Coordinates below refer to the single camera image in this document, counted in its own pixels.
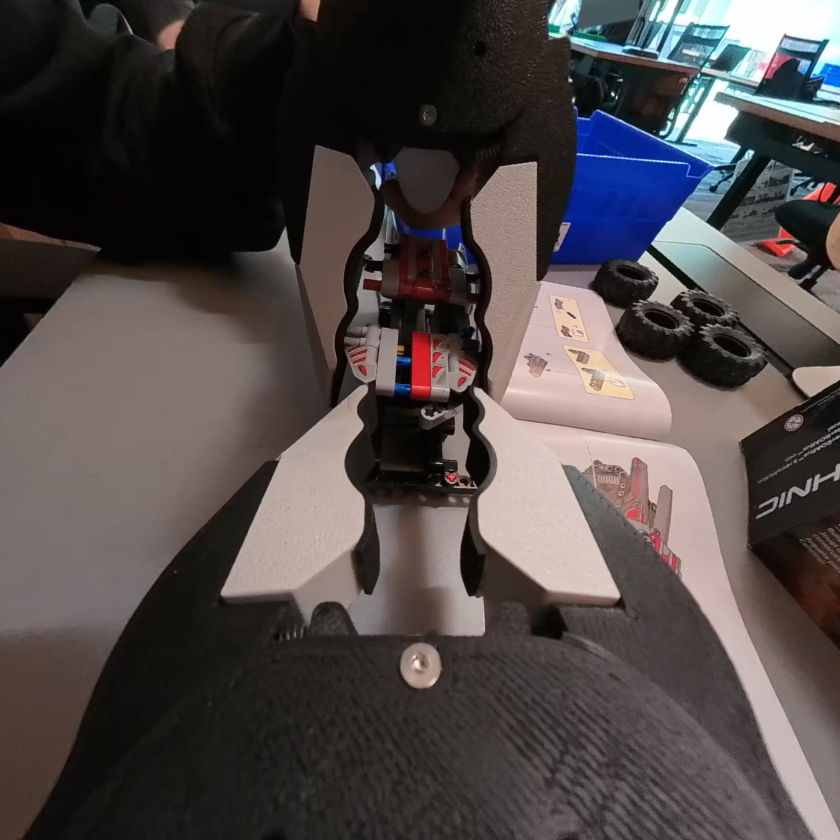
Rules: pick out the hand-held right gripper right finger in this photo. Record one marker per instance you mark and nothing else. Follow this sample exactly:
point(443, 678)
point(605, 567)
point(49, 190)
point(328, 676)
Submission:
point(544, 531)

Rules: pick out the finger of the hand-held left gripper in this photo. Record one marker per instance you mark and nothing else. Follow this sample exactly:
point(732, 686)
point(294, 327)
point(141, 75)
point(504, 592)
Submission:
point(325, 249)
point(512, 249)

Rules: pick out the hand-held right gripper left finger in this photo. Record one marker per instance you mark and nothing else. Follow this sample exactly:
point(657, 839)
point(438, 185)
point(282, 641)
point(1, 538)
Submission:
point(295, 531)

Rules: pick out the toy brick vehicle model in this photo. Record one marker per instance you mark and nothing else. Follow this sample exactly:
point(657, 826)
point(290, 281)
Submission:
point(426, 367)

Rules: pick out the grey desk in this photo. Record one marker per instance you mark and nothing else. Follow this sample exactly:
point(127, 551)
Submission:
point(131, 426)

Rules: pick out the wooden background desk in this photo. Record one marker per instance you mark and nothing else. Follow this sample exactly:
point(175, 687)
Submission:
point(623, 56)

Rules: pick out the person's left hand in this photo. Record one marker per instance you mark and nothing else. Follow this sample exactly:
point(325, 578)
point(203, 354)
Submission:
point(420, 222)

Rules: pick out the blue bin with printed tag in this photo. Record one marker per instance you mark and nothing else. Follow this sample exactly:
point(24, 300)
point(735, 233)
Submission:
point(623, 197)

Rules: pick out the open instruction booklet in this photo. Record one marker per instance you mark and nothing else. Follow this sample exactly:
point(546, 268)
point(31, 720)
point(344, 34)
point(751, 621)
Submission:
point(590, 407)

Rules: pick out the dark toy box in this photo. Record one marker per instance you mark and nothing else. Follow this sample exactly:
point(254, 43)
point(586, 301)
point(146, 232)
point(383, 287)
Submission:
point(794, 499)

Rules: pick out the black office chair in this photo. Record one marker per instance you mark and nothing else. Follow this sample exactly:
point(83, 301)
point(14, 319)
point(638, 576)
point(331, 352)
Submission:
point(807, 220)

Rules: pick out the white flat pad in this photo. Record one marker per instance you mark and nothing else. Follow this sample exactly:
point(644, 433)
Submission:
point(820, 379)

